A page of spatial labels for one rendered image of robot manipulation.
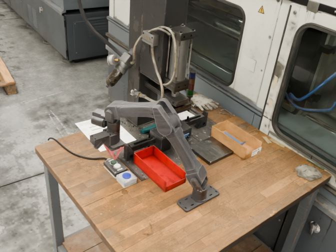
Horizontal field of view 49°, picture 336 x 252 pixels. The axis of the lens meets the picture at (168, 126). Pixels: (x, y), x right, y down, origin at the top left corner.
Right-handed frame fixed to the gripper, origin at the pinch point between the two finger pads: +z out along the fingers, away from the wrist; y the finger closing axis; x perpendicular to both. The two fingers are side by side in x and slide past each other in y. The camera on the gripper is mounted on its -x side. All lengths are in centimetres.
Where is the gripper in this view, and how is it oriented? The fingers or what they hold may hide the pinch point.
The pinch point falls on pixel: (113, 156)
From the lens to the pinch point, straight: 172.5
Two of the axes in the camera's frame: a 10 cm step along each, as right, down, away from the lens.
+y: 6.2, 4.8, -6.2
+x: 7.8, -2.8, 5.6
